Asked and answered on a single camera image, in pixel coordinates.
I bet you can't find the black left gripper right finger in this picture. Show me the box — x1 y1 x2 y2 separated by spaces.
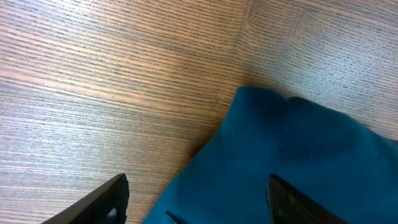
267 174 346 224

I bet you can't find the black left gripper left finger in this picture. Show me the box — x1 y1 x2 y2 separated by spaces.
43 174 129 224

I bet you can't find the blue polo shirt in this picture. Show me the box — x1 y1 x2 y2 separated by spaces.
144 86 397 223

